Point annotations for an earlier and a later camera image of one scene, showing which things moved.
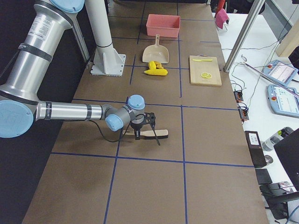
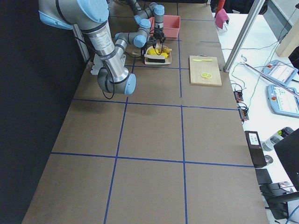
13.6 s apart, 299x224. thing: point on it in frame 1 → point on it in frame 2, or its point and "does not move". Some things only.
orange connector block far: x=238 y=96 does not move
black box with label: x=256 y=149 does not move
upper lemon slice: x=204 y=74 does not move
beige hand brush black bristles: x=160 y=134 → x=154 y=58
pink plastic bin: x=165 y=25 does not move
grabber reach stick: x=268 y=77 does not move
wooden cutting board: x=196 y=68 does not move
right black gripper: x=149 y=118 → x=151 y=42
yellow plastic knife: x=204 y=60 does not move
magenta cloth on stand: x=221 y=17 does not move
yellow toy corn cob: x=162 y=72 → x=164 y=54
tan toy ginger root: x=158 y=66 → x=167 y=50
